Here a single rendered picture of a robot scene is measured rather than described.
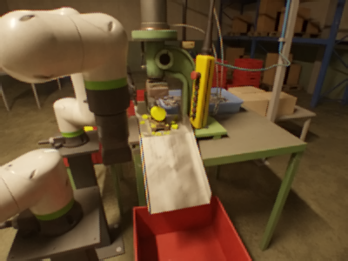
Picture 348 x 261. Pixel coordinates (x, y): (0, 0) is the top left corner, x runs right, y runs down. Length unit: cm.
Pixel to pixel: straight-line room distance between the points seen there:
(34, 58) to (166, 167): 71
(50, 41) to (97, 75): 11
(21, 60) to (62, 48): 6
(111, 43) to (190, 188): 67
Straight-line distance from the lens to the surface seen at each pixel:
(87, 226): 72
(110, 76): 41
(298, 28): 650
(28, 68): 34
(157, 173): 89
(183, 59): 102
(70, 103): 107
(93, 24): 39
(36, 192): 62
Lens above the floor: 146
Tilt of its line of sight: 26 degrees down
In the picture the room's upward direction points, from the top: straight up
